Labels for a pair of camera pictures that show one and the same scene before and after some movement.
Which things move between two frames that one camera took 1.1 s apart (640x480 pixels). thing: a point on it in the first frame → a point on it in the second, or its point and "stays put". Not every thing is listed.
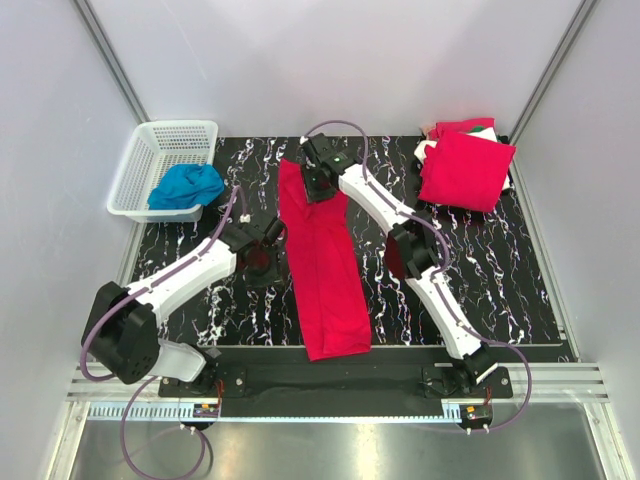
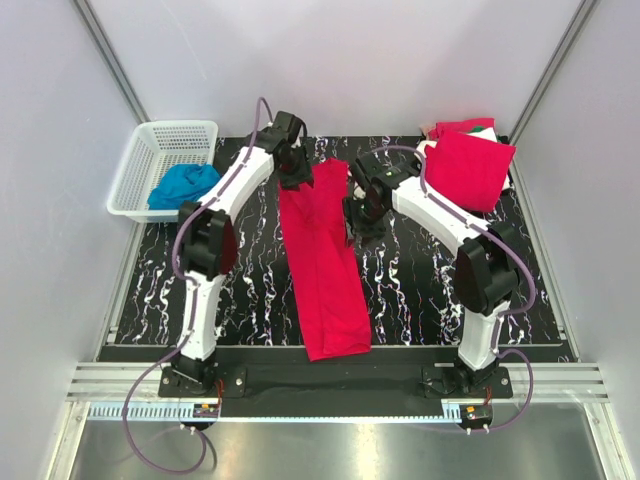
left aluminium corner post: x=95 y=29 stays put
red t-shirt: x=337 y=324 stays put
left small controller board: x=202 y=410 stays put
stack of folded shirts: x=464 y=161 stays put
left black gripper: x=273 y=277 → x=290 y=183
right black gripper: x=312 y=195 → x=365 y=231
